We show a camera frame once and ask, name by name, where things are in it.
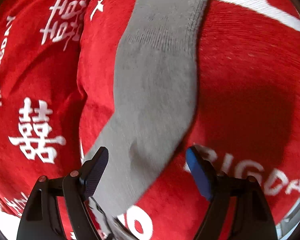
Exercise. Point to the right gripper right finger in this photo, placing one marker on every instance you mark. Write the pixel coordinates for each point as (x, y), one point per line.
(252, 217)

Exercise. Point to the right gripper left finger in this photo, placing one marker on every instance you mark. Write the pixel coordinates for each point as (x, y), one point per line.
(41, 218)

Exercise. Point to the grey t-shirt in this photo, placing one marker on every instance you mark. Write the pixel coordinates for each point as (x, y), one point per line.
(155, 91)

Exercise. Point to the red wedding blanket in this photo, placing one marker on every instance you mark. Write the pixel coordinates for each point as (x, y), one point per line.
(57, 60)

